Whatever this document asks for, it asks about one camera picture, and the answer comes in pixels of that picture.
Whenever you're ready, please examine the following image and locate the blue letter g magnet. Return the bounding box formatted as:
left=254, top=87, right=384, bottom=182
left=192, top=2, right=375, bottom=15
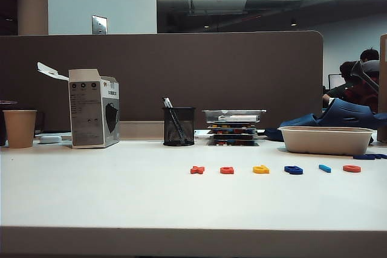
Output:
left=284, top=165, right=304, bottom=176

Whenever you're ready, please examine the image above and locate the red letter o magnet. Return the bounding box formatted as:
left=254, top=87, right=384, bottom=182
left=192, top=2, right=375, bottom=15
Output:
left=342, top=164, right=362, bottom=174

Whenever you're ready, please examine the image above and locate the letter puzzle board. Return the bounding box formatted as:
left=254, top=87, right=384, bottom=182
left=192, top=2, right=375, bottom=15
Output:
left=211, top=134, right=258, bottom=140
left=208, top=128, right=258, bottom=135
left=208, top=139, right=261, bottom=147
left=207, top=123, right=258, bottom=129

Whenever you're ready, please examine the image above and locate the clear metal-look tray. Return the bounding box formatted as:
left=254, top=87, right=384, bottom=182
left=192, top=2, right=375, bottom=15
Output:
left=201, top=109, right=267, bottom=125

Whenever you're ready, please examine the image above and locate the black mesh pen holder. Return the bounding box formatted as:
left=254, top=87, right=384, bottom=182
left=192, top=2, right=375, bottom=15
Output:
left=162, top=106, right=197, bottom=147

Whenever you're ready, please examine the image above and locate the black and white pen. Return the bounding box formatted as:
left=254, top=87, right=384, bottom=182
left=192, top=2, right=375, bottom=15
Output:
left=162, top=97, right=188, bottom=144

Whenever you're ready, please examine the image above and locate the white flat packet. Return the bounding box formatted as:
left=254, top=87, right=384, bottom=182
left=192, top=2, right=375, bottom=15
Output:
left=218, top=114, right=261, bottom=123

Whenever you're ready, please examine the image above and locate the brown desk partition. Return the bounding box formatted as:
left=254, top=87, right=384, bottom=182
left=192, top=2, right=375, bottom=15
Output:
left=0, top=30, right=324, bottom=131

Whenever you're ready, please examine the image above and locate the grey face mask box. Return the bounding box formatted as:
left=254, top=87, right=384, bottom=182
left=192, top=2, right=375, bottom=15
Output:
left=36, top=61, right=121, bottom=149

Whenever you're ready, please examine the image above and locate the beige oval container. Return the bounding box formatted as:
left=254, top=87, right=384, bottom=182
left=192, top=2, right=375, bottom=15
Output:
left=277, top=126, right=375, bottom=156

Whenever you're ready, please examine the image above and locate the person in dark top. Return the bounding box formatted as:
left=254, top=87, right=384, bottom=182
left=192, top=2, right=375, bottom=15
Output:
left=322, top=60, right=358, bottom=109

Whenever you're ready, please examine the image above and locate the white earbuds case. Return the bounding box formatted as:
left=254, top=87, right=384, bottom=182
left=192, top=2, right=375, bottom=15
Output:
left=39, top=134, right=63, bottom=144

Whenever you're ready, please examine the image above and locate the background computer monitor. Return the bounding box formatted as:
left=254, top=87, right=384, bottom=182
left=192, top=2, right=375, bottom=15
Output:
left=328, top=74, right=346, bottom=89

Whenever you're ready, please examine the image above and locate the red garment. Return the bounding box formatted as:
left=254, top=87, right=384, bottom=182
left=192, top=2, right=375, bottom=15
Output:
left=344, top=81, right=379, bottom=112

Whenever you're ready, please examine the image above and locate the grey funnel-shaped stand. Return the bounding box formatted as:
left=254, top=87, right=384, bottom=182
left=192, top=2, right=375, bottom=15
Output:
left=350, top=59, right=380, bottom=95

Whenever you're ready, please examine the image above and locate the brown paper cup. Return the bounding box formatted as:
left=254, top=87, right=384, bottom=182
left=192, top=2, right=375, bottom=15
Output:
left=2, top=109, right=38, bottom=149

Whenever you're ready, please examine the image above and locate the person in grey shirt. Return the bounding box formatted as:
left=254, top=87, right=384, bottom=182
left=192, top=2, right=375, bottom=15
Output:
left=359, top=48, right=380, bottom=73

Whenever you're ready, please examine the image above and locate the brown cardboard box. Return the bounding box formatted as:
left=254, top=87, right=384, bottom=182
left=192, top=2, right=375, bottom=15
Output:
left=377, top=33, right=387, bottom=143

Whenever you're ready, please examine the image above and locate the metal wall plate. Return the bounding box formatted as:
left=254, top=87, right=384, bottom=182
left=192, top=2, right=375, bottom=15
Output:
left=91, top=15, right=108, bottom=35

